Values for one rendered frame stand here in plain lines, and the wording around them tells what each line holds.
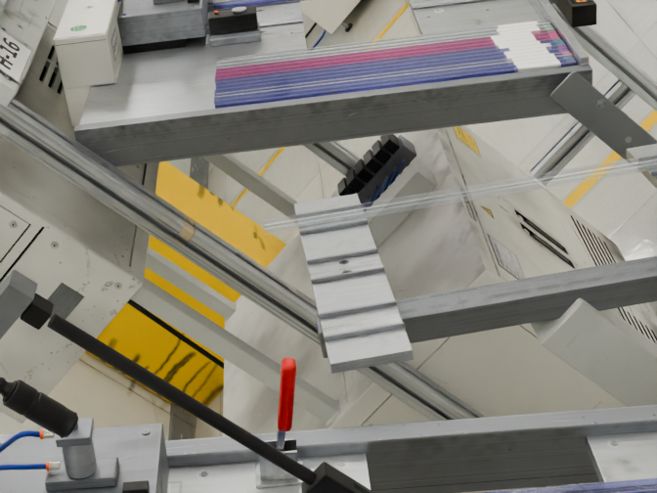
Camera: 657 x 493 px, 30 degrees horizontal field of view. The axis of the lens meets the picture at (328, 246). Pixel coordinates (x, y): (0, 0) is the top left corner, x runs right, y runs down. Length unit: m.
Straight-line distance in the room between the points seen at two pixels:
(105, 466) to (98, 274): 0.92
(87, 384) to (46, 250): 2.27
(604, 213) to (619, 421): 1.91
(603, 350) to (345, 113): 0.60
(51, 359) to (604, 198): 1.52
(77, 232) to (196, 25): 0.40
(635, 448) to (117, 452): 0.41
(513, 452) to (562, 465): 0.04
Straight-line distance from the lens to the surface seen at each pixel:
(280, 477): 0.98
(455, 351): 1.90
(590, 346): 1.24
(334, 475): 0.72
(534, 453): 1.03
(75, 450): 0.89
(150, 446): 0.93
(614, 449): 1.02
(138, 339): 4.11
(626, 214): 2.86
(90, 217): 1.86
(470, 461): 1.02
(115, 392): 4.12
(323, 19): 5.39
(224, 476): 0.99
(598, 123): 1.71
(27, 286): 0.65
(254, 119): 1.69
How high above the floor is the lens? 1.46
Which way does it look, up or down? 21 degrees down
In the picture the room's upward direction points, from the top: 55 degrees counter-clockwise
